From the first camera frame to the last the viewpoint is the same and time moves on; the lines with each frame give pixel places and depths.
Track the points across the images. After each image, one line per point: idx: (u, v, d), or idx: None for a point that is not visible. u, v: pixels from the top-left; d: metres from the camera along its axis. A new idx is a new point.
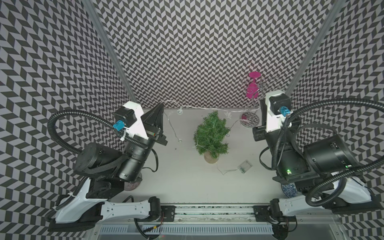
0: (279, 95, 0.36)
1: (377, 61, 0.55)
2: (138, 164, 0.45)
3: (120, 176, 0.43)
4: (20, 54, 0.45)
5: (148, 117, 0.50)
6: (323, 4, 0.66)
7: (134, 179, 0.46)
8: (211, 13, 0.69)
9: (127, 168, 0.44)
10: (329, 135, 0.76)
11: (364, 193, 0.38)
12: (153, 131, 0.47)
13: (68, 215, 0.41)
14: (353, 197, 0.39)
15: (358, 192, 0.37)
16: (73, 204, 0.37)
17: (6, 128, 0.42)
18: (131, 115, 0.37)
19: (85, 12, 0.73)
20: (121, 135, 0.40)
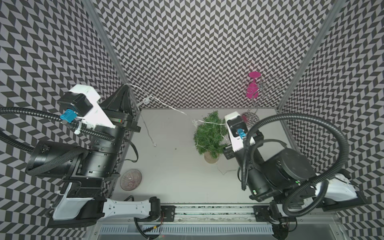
0: (234, 118, 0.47)
1: (377, 62, 0.55)
2: (108, 157, 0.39)
3: (86, 174, 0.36)
4: (20, 54, 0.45)
5: (111, 102, 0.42)
6: (323, 4, 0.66)
7: (106, 175, 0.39)
8: (211, 13, 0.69)
9: (94, 163, 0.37)
10: (329, 135, 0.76)
11: (349, 192, 0.37)
12: (119, 118, 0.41)
13: (61, 213, 0.40)
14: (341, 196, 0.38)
15: (345, 191, 0.37)
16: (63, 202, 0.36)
17: (6, 128, 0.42)
18: (80, 100, 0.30)
19: (85, 11, 0.73)
20: (75, 128, 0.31)
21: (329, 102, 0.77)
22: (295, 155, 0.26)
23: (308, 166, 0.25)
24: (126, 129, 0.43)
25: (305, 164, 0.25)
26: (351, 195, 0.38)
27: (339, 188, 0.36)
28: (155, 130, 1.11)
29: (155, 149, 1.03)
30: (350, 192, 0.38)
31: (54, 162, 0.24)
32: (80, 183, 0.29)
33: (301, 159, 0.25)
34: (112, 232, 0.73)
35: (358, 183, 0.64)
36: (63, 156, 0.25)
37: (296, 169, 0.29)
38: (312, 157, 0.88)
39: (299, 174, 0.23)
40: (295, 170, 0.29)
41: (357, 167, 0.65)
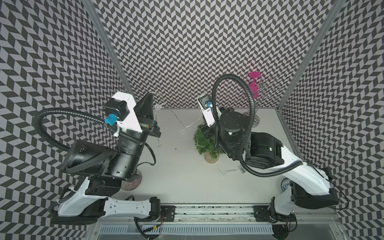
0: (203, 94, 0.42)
1: (377, 61, 0.55)
2: (132, 159, 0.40)
3: (113, 174, 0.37)
4: (20, 54, 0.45)
5: (139, 108, 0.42)
6: (323, 4, 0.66)
7: (130, 176, 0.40)
8: (211, 13, 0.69)
9: (120, 164, 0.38)
10: (329, 135, 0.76)
11: (322, 185, 0.38)
12: (147, 123, 0.32)
13: (69, 210, 0.41)
14: (312, 187, 0.39)
15: (317, 183, 0.38)
16: (74, 200, 0.37)
17: (6, 128, 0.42)
18: (124, 105, 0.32)
19: (85, 11, 0.73)
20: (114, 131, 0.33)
21: (329, 102, 0.77)
22: (235, 115, 0.33)
23: (243, 123, 0.31)
24: (150, 133, 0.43)
25: (241, 121, 0.32)
26: (324, 189, 0.38)
27: (312, 177, 0.37)
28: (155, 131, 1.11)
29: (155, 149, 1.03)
30: (324, 186, 0.38)
31: (91, 162, 0.26)
32: (105, 182, 0.31)
33: (239, 118, 0.32)
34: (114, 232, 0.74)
35: (358, 183, 0.65)
36: (99, 157, 0.27)
37: (228, 124, 0.32)
38: (312, 157, 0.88)
39: (228, 127, 0.31)
40: (226, 125, 0.31)
41: (357, 167, 0.65)
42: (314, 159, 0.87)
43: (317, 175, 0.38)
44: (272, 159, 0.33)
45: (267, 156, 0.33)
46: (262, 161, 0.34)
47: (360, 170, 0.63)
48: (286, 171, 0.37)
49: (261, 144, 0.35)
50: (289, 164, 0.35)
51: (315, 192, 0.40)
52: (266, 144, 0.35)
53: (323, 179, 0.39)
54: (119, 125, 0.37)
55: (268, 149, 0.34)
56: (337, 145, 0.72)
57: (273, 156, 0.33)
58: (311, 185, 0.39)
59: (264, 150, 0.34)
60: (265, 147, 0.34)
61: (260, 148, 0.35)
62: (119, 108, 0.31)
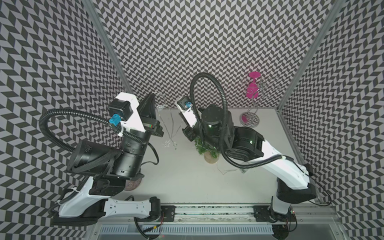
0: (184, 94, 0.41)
1: (377, 61, 0.55)
2: (137, 159, 0.32)
3: (118, 173, 0.30)
4: (20, 53, 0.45)
5: (142, 107, 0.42)
6: (323, 4, 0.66)
7: (134, 175, 0.32)
8: (211, 13, 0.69)
9: (125, 163, 0.30)
10: (329, 135, 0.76)
11: (302, 180, 0.40)
12: (149, 123, 0.32)
13: (71, 210, 0.40)
14: (291, 181, 0.41)
15: (296, 177, 0.40)
16: (77, 200, 0.37)
17: (6, 128, 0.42)
18: (127, 105, 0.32)
19: (85, 12, 0.73)
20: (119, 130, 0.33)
21: (329, 102, 0.77)
22: (216, 109, 0.36)
23: (221, 116, 0.34)
24: (153, 133, 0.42)
25: (219, 114, 0.34)
26: (303, 183, 0.40)
27: (291, 171, 0.39)
28: None
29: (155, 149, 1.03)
30: (303, 180, 0.40)
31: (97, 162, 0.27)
32: (110, 181, 0.32)
33: (219, 111, 0.35)
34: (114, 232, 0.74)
35: (358, 183, 0.65)
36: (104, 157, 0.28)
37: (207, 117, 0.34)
38: (312, 157, 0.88)
39: (208, 120, 0.34)
40: (205, 118, 0.34)
41: (357, 167, 0.65)
42: (314, 159, 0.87)
43: (297, 170, 0.40)
44: (251, 152, 0.36)
45: (247, 148, 0.35)
46: (243, 153, 0.36)
47: (360, 170, 0.63)
48: (265, 163, 0.39)
49: (243, 138, 0.37)
50: (271, 156, 0.37)
51: (296, 187, 0.42)
52: (247, 137, 0.37)
53: (302, 174, 0.40)
54: (124, 125, 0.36)
55: (248, 142, 0.36)
56: (337, 145, 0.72)
57: (253, 149, 0.35)
58: (291, 179, 0.41)
59: (245, 143, 0.36)
60: (246, 140, 0.36)
61: (241, 141, 0.37)
62: (122, 108, 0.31)
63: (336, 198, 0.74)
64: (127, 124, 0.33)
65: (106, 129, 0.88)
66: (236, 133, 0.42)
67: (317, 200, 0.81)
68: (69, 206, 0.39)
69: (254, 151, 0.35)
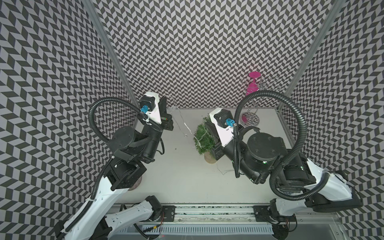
0: (219, 111, 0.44)
1: (377, 61, 0.55)
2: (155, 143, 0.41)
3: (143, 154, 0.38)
4: (20, 53, 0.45)
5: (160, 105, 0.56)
6: (323, 4, 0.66)
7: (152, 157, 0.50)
8: (211, 13, 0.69)
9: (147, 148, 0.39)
10: (329, 135, 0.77)
11: (346, 191, 0.37)
12: (165, 116, 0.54)
13: (87, 226, 0.38)
14: (333, 193, 0.37)
15: (337, 189, 0.36)
16: (95, 208, 0.37)
17: (6, 128, 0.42)
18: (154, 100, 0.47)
19: (85, 11, 0.73)
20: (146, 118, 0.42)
21: (329, 102, 0.77)
22: (265, 138, 0.27)
23: (278, 148, 0.26)
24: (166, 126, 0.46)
25: (274, 145, 0.26)
26: (345, 193, 0.37)
27: (330, 184, 0.34)
28: None
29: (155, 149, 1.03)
30: (344, 190, 0.37)
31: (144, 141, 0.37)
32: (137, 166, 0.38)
33: (270, 141, 0.27)
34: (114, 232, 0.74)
35: (358, 183, 0.65)
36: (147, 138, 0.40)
37: (260, 151, 0.26)
38: (312, 157, 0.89)
39: (264, 156, 0.25)
40: (259, 152, 0.26)
41: (357, 167, 0.65)
42: (314, 159, 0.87)
43: (338, 181, 0.37)
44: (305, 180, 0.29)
45: (302, 177, 0.29)
46: (297, 184, 0.29)
47: (360, 170, 0.63)
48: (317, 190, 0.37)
49: (293, 166, 0.31)
50: (319, 180, 0.32)
51: (338, 198, 0.39)
52: (295, 163, 0.31)
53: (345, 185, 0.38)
54: (149, 116, 0.42)
55: (300, 169, 0.30)
56: (337, 145, 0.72)
57: (308, 177, 0.29)
58: (334, 192, 0.37)
59: (296, 172, 0.30)
60: (297, 168, 0.30)
61: (293, 169, 0.30)
62: (150, 101, 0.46)
63: None
64: (152, 115, 0.42)
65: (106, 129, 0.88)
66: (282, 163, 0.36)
67: None
68: (84, 222, 0.37)
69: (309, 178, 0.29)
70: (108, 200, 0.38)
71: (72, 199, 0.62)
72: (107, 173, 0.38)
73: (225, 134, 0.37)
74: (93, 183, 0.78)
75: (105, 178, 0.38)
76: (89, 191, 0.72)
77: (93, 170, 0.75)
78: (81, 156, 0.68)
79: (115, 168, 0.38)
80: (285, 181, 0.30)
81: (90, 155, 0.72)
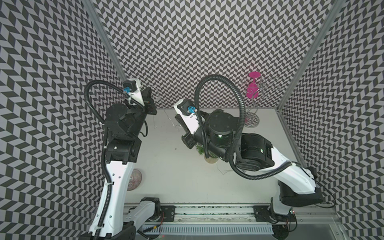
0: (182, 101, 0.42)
1: (377, 61, 0.55)
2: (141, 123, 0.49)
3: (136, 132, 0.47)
4: (20, 53, 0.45)
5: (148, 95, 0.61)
6: (323, 4, 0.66)
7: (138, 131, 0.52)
8: (211, 13, 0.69)
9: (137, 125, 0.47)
10: (329, 135, 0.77)
11: (306, 184, 0.39)
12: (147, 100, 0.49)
13: (117, 210, 0.39)
14: (298, 186, 0.40)
15: (301, 181, 0.38)
16: (118, 188, 0.39)
17: (6, 127, 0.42)
18: (136, 83, 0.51)
19: (85, 11, 0.73)
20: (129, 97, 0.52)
21: (329, 102, 0.77)
22: (226, 116, 0.31)
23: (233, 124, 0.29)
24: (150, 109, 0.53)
25: (231, 123, 0.30)
26: (310, 188, 0.39)
27: (297, 176, 0.37)
28: (154, 129, 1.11)
29: (153, 149, 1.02)
30: (310, 185, 0.39)
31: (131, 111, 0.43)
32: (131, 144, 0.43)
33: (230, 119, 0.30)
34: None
35: (358, 183, 0.65)
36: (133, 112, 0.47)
37: (216, 126, 0.30)
38: (312, 157, 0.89)
39: (218, 130, 0.29)
40: (216, 127, 0.29)
41: (357, 167, 0.65)
42: (314, 159, 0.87)
43: (303, 175, 0.38)
44: (264, 162, 0.33)
45: (260, 158, 0.32)
46: (253, 163, 0.32)
47: (360, 170, 0.63)
48: (277, 173, 0.38)
49: (252, 147, 0.34)
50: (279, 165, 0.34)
51: (302, 192, 0.41)
52: (257, 145, 0.34)
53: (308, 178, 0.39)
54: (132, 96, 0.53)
55: (259, 152, 0.33)
56: (337, 145, 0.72)
57: (265, 159, 0.32)
58: (297, 184, 0.40)
59: (255, 153, 0.33)
60: (257, 150, 0.33)
61: (252, 150, 0.33)
62: (132, 83, 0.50)
63: (336, 199, 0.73)
64: (134, 95, 0.51)
65: None
66: (243, 143, 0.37)
67: None
68: (113, 206, 0.38)
69: (268, 161, 0.32)
70: (125, 176, 0.41)
71: (72, 199, 0.62)
72: (109, 158, 0.41)
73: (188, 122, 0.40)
74: (93, 183, 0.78)
75: (109, 165, 0.40)
76: (89, 191, 0.72)
77: (93, 170, 0.75)
78: (81, 156, 0.68)
79: (115, 149, 0.42)
80: (241, 158, 0.33)
81: (90, 155, 0.72)
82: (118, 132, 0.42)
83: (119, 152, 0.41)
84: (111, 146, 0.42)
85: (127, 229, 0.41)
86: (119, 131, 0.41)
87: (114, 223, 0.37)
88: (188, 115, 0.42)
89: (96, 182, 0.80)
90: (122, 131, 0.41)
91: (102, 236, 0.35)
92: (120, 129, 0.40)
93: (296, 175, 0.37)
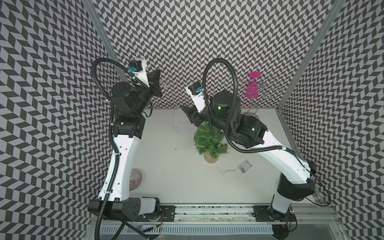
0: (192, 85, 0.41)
1: (377, 62, 0.55)
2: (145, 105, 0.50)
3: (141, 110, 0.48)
4: (20, 54, 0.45)
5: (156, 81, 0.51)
6: (323, 4, 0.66)
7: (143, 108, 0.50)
8: (211, 13, 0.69)
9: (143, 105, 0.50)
10: (329, 135, 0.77)
11: (298, 173, 0.41)
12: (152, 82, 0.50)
13: (125, 179, 0.42)
14: (290, 173, 0.43)
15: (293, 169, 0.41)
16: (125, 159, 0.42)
17: (6, 128, 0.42)
18: (141, 62, 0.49)
19: (85, 11, 0.73)
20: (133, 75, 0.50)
21: (329, 102, 0.77)
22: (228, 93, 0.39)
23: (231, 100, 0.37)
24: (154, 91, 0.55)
25: (229, 98, 0.37)
26: (302, 177, 0.41)
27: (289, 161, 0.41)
28: (154, 129, 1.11)
29: (153, 149, 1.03)
30: (303, 175, 0.41)
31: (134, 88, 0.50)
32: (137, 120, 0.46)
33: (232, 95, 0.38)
34: (106, 232, 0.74)
35: (358, 183, 0.65)
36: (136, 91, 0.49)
37: (218, 99, 0.38)
38: (312, 157, 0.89)
39: (218, 102, 0.37)
40: (217, 100, 0.37)
41: (357, 167, 0.65)
42: (314, 159, 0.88)
43: (296, 164, 0.41)
44: (252, 138, 0.39)
45: (248, 134, 0.39)
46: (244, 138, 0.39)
47: (360, 170, 0.63)
48: (263, 149, 0.41)
49: (246, 125, 0.40)
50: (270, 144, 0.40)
51: (295, 181, 0.43)
52: (251, 125, 0.40)
53: (302, 169, 0.41)
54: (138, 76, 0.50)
55: (250, 129, 0.39)
56: (337, 145, 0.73)
57: (253, 135, 0.38)
58: (290, 172, 0.42)
59: (247, 129, 0.39)
60: (248, 127, 0.39)
61: (244, 127, 0.40)
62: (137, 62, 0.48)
63: (336, 198, 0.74)
64: (140, 75, 0.52)
65: (106, 129, 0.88)
66: (241, 121, 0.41)
67: (317, 200, 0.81)
68: (121, 175, 0.40)
69: (255, 138, 0.38)
70: (132, 149, 0.45)
71: (72, 199, 0.62)
72: (116, 132, 0.44)
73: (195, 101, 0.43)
74: (93, 183, 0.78)
75: (115, 138, 0.43)
76: (89, 191, 0.72)
77: (93, 170, 0.75)
78: (81, 156, 0.68)
79: (122, 125, 0.44)
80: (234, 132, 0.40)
81: (90, 155, 0.72)
82: (123, 110, 0.45)
83: (125, 128, 0.44)
84: (117, 123, 0.45)
85: (133, 199, 0.44)
86: (124, 108, 0.44)
87: (122, 190, 0.40)
88: (196, 95, 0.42)
89: (96, 182, 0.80)
90: (127, 108, 0.44)
91: (110, 200, 0.38)
92: (126, 106, 0.43)
93: (288, 161, 0.40)
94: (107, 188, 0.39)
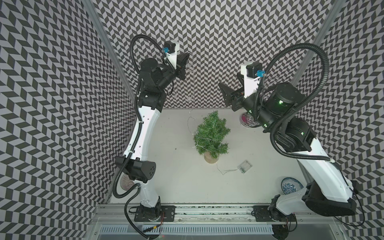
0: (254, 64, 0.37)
1: (377, 62, 0.55)
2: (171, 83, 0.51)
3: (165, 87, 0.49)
4: (21, 54, 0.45)
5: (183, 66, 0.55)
6: (323, 4, 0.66)
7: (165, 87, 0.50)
8: (211, 13, 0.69)
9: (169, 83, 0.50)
10: (329, 135, 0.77)
11: (342, 190, 0.37)
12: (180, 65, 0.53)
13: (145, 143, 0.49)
14: (331, 188, 0.39)
15: (337, 185, 0.37)
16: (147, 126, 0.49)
17: (6, 128, 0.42)
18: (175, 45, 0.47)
19: (85, 11, 0.73)
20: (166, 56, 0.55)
21: (329, 102, 0.77)
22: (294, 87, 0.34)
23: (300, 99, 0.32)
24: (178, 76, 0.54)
25: (297, 96, 0.32)
26: (344, 196, 0.37)
27: (334, 176, 0.37)
28: (154, 129, 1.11)
29: (153, 149, 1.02)
30: (345, 192, 0.37)
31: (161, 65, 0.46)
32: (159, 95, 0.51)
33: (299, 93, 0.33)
34: (106, 232, 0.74)
35: (358, 183, 0.65)
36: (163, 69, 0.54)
37: (282, 92, 0.32)
38: None
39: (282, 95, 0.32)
40: (281, 92, 0.32)
41: (357, 167, 0.65)
42: None
43: (342, 180, 0.37)
44: (300, 143, 0.36)
45: (296, 137, 0.35)
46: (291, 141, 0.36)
47: (360, 170, 0.63)
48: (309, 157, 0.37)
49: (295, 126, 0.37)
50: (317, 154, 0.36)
51: (332, 197, 0.40)
52: (300, 127, 0.37)
53: (346, 185, 0.38)
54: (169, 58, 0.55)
55: (299, 132, 0.36)
56: (337, 145, 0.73)
57: (302, 140, 0.35)
58: (331, 187, 0.39)
59: (295, 132, 0.36)
60: (297, 130, 0.36)
61: (293, 129, 0.37)
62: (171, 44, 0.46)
63: None
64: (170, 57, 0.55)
65: (106, 129, 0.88)
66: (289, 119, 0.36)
67: None
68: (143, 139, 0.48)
69: (304, 143, 0.35)
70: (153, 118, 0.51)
71: (72, 199, 0.62)
72: (141, 103, 0.50)
73: (246, 83, 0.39)
74: (93, 183, 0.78)
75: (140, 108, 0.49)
76: (89, 191, 0.72)
77: (93, 170, 0.75)
78: (81, 156, 0.68)
79: (146, 97, 0.50)
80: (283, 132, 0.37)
81: (90, 155, 0.72)
82: (149, 84, 0.51)
83: (149, 101, 0.50)
84: (142, 95, 0.50)
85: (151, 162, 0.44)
86: (150, 83, 0.50)
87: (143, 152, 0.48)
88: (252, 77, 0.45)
89: (96, 182, 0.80)
90: (152, 83, 0.49)
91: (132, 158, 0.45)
92: (151, 79, 0.47)
93: (333, 176, 0.37)
94: (130, 147, 0.46)
